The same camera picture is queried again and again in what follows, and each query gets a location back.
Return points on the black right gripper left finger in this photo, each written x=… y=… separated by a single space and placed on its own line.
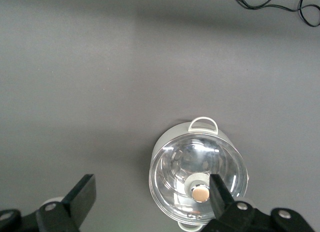
x=80 y=199

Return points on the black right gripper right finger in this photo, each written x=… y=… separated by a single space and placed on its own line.
x=220 y=199

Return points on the glass lid with metal knob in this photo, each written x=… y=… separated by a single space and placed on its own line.
x=175 y=167

